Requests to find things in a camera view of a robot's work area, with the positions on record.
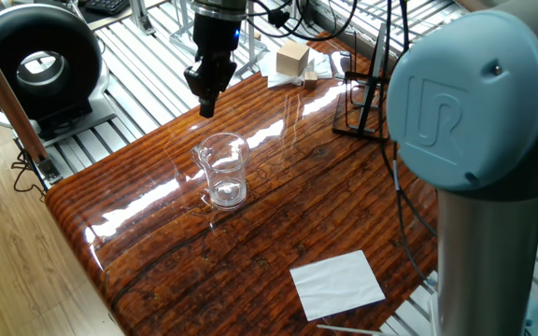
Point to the black round duct fan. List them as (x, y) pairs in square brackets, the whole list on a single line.
[(40, 28)]

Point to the black metal cup rack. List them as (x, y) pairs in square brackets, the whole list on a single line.
[(369, 93)]

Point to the aluminium frame bar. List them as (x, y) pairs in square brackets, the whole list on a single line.
[(3, 93)]

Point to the white paper sheet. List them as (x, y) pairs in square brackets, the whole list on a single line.
[(336, 284)]

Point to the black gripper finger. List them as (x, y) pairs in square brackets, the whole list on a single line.
[(206, 91), (224, 74)]

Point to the black keyboard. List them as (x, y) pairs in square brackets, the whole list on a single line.
[(105, 5)]

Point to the white crumpled cloth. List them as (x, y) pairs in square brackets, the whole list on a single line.
[(322, 65)]

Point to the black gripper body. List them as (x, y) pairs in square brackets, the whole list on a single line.
[(215, 42)]

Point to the aluminium profile post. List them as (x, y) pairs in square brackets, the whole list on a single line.
[(140, 16)]

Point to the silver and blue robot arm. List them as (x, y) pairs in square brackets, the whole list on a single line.
[(484, 116)]

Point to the large wooden block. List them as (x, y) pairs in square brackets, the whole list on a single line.
[(292, 58)]

